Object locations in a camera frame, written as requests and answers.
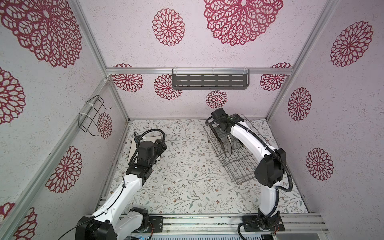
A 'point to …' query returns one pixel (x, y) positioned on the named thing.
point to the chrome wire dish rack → (239, 161)
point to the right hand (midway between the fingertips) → (226, 128)
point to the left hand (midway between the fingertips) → (161, 145)
